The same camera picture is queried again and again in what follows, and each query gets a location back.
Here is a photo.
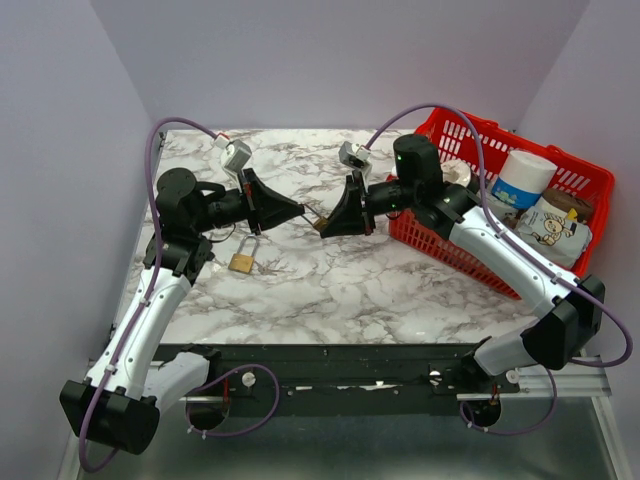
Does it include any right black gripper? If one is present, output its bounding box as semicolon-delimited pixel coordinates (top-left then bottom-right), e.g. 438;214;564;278
319;171;418;237

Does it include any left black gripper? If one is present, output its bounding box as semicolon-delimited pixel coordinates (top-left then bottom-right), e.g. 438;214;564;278
192;168;306;236

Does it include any small brass padlock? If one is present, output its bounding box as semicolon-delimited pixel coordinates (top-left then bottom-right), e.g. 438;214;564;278
302;204;328;232

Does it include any large brass padlock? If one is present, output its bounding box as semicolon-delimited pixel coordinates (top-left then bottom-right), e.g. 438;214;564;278
228;234;259;274

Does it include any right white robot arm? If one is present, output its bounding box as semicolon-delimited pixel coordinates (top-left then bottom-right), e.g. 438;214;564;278
320;134;605;392

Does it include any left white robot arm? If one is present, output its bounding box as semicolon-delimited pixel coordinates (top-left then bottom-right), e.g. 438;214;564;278
60;168;305;455

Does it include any white round lid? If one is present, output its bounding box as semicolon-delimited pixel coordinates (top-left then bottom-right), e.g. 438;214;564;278
441;159;473;187

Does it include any white toilet paper roll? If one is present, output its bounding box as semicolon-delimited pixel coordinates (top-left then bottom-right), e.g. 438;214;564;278
491;149;558;210

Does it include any white printed bag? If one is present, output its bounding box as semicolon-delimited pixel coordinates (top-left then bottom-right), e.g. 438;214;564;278
515;197;593;269

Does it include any brown round container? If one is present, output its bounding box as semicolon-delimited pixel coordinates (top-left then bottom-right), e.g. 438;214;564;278
542;188;595;223

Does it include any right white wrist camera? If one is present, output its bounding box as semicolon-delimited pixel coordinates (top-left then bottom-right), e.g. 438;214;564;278
338;141;372;187

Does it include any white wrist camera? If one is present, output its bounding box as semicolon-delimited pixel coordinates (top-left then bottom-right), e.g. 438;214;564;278
214;133;252;182
338;141;372;187

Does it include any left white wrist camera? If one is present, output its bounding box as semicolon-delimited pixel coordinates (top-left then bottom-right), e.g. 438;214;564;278
214;133;252;182

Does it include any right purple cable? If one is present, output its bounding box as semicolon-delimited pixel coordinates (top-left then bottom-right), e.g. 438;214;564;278
364;103;634;369

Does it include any purple cable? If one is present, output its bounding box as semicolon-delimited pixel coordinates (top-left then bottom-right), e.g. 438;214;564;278
364;103;634;369
78;117;224;474

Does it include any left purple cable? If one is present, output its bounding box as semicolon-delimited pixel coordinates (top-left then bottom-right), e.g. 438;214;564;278
78;117;224;474

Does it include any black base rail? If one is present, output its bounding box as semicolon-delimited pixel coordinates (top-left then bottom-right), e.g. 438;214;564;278
144;342;586;419

